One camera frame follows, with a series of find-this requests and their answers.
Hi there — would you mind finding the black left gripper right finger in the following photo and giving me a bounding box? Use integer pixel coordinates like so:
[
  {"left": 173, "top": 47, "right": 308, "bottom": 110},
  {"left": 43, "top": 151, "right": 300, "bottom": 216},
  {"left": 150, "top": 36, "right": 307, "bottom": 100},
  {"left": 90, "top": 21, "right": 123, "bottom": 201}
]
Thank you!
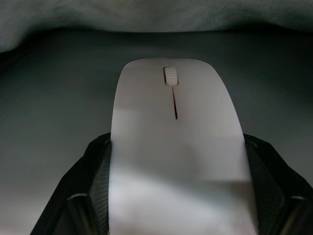
[{"left": 242, "top": 133, "right": 313, "bottom": 235}]

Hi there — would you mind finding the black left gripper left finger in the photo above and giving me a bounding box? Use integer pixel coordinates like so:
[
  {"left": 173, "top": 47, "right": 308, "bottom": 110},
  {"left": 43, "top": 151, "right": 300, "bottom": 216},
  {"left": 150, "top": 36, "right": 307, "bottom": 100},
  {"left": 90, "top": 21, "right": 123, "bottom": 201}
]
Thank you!
[{"left": 42, "top": 132, "right": 113, "bottom": 235}]

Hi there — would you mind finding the white computer mouse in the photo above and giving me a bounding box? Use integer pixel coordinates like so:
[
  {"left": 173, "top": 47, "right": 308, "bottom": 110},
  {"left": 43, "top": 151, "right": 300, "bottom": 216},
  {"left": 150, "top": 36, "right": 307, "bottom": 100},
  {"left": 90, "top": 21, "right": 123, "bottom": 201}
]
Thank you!
[{"left": 108, "top": 58, "right": 260, "bottom": 235}]

